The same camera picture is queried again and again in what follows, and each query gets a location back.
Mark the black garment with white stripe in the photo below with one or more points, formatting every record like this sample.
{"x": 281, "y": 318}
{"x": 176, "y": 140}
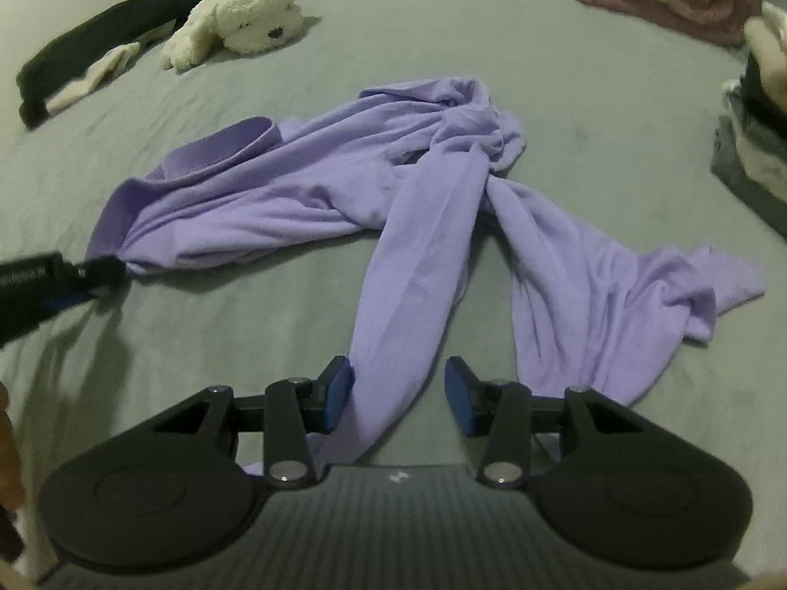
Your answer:
{"x": 92, "y": 37}

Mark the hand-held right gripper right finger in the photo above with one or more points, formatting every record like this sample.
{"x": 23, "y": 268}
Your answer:
{"x": 458, "y": 393}

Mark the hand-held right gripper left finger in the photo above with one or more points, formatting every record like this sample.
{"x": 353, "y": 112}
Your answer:
{"x": 344, "y": 390}

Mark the white plush dog toy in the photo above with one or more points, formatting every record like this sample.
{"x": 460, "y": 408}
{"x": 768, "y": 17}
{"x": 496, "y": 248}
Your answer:
{"x": 252, "y": 12}

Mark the purple shirt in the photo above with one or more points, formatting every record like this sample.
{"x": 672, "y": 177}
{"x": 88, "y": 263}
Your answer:
{"x": 295, "y": 203}

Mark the person's left hand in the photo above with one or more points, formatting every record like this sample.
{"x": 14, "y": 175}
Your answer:
{"x": 7, "y": 455}

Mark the stack of folded clothes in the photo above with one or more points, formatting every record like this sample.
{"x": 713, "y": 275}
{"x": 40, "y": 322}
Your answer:
{"x": 759, "y": 135}

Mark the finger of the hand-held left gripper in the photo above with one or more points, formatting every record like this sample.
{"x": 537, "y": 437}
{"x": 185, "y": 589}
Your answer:
{"x": 104, "y": 276}

